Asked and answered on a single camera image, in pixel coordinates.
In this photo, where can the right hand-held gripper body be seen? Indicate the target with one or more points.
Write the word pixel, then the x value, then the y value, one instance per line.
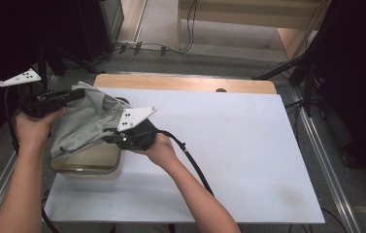
pixel 137 137

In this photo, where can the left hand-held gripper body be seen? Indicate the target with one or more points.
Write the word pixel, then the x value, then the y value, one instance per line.
pixel 41 103

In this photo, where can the grey shorts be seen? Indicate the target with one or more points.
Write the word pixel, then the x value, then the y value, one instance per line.
pixel 83 123

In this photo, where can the beige plastic basket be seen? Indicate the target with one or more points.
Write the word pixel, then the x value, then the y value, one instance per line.
pixel 90 161

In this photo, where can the person's right hand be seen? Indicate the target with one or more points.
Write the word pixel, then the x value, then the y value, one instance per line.
pixel 161 152

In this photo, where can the person's left hand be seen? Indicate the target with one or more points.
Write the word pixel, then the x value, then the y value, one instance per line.
pixel 33 131

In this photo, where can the wooden table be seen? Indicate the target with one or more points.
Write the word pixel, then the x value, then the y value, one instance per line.
pixel 171 82

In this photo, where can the white power strip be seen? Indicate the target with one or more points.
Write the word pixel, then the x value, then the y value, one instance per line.
pixel 124 42

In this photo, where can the dark cabinet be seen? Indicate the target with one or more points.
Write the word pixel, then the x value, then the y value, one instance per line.
pixel 96 26

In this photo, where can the black power plug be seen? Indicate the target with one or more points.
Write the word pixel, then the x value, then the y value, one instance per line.
pixel 138 48

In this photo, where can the white table board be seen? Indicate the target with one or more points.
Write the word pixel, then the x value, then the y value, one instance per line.
pixel 235 145

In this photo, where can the light wooden desk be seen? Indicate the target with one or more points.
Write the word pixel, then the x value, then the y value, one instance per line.
pixel 251 14

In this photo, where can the black tripod stand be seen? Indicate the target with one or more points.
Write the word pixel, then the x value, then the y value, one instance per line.
pixel 308 84

